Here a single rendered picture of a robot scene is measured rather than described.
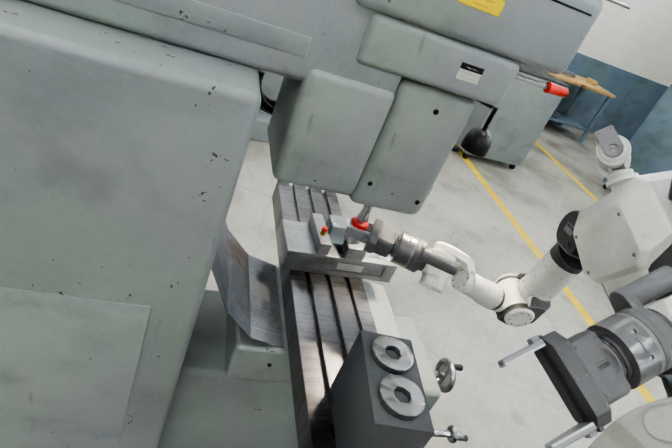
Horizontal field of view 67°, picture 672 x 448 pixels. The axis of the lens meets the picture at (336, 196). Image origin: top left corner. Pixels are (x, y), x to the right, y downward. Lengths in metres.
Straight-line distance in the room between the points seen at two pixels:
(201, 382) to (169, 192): 0.64
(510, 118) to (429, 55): 4.86
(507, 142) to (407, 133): 4.94
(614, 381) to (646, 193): 0.42
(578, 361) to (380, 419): 0.39
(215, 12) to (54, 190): 0.41
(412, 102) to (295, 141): 0.25
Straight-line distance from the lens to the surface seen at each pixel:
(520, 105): 5.84
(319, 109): 1.00
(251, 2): 0.94
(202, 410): 1.54
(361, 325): 1.40
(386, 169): 1.12
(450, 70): 1.04
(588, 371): 0.73
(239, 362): 1.37
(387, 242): 1.29
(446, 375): 1.87
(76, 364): 1.29
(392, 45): 0.99
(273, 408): 1.56
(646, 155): 7.25
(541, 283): 1.42
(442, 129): 1.12
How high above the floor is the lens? 1.87
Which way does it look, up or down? 28 degrees down
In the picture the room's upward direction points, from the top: 23 degrees clockwise
